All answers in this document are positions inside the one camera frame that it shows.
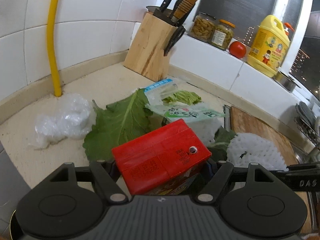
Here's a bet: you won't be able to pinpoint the yellow gas pipe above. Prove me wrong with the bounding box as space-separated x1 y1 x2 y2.
46 0 62 97

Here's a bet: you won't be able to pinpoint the wooden knife block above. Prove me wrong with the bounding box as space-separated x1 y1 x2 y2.
124 13 177 82

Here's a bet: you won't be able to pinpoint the pickle jar orange lid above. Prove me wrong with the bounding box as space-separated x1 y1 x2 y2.
209 19 235 50

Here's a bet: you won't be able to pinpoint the large green lettuce leaf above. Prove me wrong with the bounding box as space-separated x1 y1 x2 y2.
82 89 153 162

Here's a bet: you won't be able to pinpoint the wooden handled knife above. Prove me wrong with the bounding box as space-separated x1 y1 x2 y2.
171 0 197 27

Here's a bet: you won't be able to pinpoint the black kitchen scissors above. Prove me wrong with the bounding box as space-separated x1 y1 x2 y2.
164 25 185 56

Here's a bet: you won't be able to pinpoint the metal bowl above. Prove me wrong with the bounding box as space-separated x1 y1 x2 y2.
146 5 172 16

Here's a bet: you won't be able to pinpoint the white foam fruit net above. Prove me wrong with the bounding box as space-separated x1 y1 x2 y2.
227 133 287 171

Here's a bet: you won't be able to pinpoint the pickle jar dark lid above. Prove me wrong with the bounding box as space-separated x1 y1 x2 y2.
189 12 216 42

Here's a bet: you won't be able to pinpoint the green printed plastic bag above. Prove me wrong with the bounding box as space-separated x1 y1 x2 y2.
146 103 225 123

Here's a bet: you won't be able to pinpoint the wooden cutting board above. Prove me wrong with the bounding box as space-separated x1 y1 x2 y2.
229 106 313 233

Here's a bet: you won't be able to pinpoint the clear blue labelled bag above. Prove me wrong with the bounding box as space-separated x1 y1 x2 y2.
144 77 185 105

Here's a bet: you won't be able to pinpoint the black handled knife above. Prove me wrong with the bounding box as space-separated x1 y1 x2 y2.
153 0 174 25

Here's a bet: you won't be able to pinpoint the clear plastic bag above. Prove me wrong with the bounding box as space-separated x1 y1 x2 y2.
30 93 96 150

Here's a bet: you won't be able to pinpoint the yellow dish soap bottle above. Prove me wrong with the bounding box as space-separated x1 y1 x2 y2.
247 15 294 77

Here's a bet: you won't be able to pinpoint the red tomato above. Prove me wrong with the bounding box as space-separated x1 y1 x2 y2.
229 41 247 59

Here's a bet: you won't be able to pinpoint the dark green bok choy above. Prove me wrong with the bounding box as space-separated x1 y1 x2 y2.
207 126 236 162

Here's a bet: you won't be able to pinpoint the pale napa cabbage leaves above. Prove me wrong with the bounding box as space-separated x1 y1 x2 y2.
162 90 202 105

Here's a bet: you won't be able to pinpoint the red iced tea carton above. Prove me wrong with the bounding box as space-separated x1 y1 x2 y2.
112 119 212 195

